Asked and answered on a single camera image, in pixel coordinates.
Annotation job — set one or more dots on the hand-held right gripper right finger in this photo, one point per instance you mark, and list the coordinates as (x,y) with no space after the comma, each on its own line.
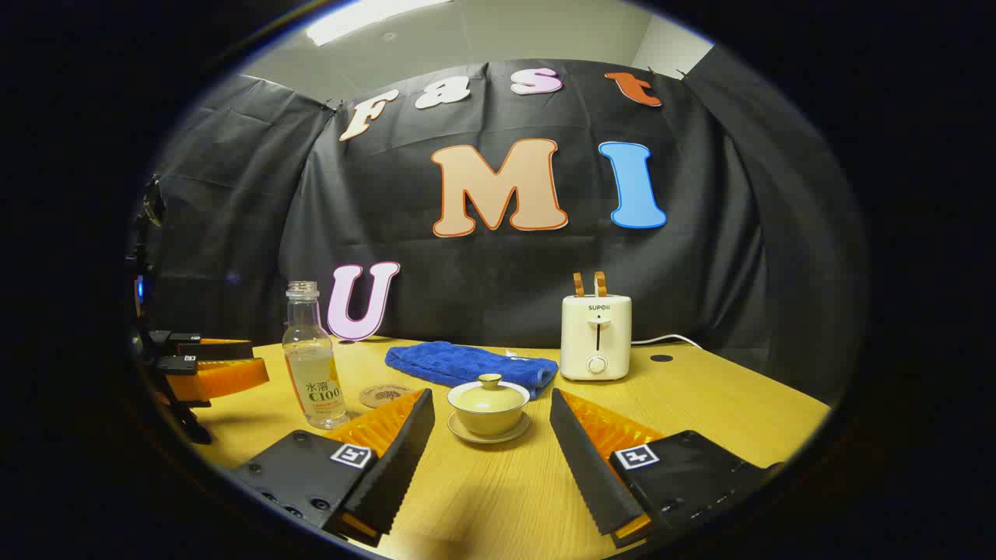
(583,467)

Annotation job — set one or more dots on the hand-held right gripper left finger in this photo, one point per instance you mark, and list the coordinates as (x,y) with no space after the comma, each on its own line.
(405,459)

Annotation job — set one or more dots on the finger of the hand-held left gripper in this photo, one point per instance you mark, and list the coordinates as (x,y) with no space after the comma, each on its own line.
(226,379)
(226,351)

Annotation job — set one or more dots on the round cork coaster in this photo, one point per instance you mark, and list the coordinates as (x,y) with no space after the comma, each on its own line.
(381,395)

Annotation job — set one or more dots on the clear plastic water bottle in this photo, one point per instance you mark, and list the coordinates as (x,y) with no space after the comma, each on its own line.
(311,365)

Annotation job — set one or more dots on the cream ceramic teacup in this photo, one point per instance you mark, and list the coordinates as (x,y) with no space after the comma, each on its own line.
(489,422)

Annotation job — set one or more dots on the cream teacup lid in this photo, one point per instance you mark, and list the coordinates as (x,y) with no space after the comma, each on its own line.
(489,395)

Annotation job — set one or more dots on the blue towel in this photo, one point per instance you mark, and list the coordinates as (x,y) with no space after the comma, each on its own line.
(459,362)

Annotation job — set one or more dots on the cream toaster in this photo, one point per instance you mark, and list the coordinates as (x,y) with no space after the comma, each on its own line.
(595,334)

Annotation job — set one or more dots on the bread slice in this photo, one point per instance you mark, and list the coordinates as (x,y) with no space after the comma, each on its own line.
(600,284)
(579,285)

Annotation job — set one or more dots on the black backdrop cloth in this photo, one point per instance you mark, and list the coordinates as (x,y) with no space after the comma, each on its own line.
(467,264)

